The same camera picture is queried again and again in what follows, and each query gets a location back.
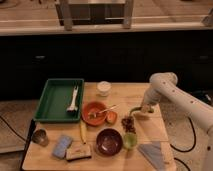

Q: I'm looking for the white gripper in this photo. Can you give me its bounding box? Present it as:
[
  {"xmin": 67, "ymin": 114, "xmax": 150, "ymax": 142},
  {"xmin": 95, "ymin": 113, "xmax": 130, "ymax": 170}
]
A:
[{"xmin": 141, "ymin": 86, "xmax": 162, "ymax": 113}]

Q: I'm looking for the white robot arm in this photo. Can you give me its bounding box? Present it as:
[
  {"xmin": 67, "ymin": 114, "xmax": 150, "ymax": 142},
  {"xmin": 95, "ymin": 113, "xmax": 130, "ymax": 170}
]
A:
[{"xmin": 141, "ymin": 72, "xmax": 213, "ymax": 171}]

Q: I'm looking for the purple bowl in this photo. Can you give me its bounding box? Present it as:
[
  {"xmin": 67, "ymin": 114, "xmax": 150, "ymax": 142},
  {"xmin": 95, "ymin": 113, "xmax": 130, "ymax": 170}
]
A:
[{"xmin": 96, "ymin": 128, "xmax": 123, "ymax": 156}]

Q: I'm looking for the orange bowl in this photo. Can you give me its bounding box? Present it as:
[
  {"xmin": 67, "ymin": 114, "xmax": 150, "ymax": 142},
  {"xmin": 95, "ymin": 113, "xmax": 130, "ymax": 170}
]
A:
[{"xmin": 82, "ymin": 101, "xmax": 106, "ymax": 126}]

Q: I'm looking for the brown dried food pile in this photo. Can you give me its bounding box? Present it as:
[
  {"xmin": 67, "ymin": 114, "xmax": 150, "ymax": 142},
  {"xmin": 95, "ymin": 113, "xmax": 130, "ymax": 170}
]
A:
[{"xmin": 121, "ymin": 116, "xmax": 136, "ymax": 133}]

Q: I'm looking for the small green cup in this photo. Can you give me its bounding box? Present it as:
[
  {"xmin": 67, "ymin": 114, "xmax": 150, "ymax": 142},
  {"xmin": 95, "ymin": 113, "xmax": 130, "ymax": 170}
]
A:
[{"xmin": 123, "ymin": 132, "xmax": 137, "ymax": 150}]

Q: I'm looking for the orange fruit piece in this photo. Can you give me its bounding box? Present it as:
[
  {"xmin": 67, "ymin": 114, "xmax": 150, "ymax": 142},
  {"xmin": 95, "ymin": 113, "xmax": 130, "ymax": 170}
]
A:
[{"xmin": 106, "ymin": 111, "xmax": 117, "ymax": 124}]

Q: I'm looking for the grey folded cloth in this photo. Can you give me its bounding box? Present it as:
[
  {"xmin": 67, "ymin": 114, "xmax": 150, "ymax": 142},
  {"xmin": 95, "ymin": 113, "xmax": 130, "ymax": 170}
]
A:
[{"xmin": 138, "ymin": 141, "xmax": 166, "ymax": 171}]

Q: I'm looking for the white cup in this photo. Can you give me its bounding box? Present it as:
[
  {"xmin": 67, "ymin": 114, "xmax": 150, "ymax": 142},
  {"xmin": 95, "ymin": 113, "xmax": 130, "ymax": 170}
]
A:
[{"xmin": 97, "ymin": 81, "xmax": 111, "ymax": 97}]

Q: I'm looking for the metal spoon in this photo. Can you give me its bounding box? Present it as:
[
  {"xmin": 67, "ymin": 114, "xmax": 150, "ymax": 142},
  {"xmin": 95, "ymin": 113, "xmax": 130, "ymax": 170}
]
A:
[{"xmin": 88, "ymin": 105, "xmax": 117, "ymax": 118}]

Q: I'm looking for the yellow banana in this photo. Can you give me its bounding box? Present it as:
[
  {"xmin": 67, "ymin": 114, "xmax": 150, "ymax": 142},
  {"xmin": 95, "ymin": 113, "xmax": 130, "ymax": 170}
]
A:
[{"xmin": 80, "ymin": 120, "xmax": 87, "ymax": 144}]

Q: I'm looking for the white spatula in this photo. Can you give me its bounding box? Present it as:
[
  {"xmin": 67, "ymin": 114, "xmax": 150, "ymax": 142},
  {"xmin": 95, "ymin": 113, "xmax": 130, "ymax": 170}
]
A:
[{"xmin": 67, "ymin": 86, "xmax": 78, "ymax": 112}]

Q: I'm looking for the brown wooden block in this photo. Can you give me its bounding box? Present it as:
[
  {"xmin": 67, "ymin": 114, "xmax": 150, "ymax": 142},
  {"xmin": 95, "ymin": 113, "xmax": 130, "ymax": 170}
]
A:
[{"xmin": 66, "ymin": 144, "xmax": 91, "ymax": 161}]

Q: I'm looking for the blue sponge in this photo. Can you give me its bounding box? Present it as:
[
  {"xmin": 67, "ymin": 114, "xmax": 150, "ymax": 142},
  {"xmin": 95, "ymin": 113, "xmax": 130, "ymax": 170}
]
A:
[{"xmin": 52, "ymin": 135, "xmax": 73, "ymax": 159}]

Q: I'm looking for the green plastic tray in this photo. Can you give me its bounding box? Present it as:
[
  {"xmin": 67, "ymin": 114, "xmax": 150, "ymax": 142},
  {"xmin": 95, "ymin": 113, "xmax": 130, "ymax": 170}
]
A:
[{"xmin": 34, "ymin": 78, "xmax": 84, "ymax": 123}]

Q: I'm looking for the black cable right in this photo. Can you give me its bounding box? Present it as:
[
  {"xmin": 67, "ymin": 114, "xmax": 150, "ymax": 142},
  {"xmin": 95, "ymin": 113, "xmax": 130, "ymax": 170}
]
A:
[{"xmin": 170, "ymin": 116, "xmax": 198, "ymax": 171}]

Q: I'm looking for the black cable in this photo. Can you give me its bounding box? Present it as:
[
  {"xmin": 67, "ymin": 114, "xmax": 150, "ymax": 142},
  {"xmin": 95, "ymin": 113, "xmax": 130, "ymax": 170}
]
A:
[
  {"xmin": 0, "ymin": 114, "xmax": 37, "ymax": 171},
  {"xmin": 170, "ymin": 116, "xmax": 198, "ymax": 171}
]

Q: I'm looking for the wooden chair frame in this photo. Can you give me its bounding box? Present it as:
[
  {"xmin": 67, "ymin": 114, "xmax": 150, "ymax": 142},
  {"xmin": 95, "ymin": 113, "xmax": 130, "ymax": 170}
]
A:
[{"xmin": 55, "ymin": 0, "xmax": 134, "ymax": 30}]

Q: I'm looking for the black cable left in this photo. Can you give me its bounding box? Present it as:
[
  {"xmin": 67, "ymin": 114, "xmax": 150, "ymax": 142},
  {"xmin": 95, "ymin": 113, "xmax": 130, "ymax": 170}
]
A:
[{"xmin": 0, "ymin": 114, "xmax": 37, "ymax": 171}]

